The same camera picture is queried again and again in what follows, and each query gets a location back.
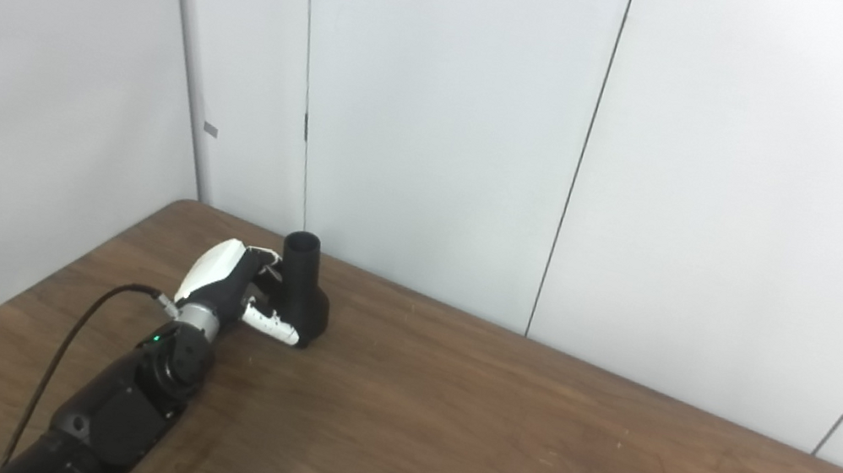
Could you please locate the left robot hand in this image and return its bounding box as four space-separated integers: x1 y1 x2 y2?
168 230 317 350

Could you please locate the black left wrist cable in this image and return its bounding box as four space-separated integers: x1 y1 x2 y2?
0 266 183 473

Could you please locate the black flared nozzle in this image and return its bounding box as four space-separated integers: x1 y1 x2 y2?
267 229 343 352

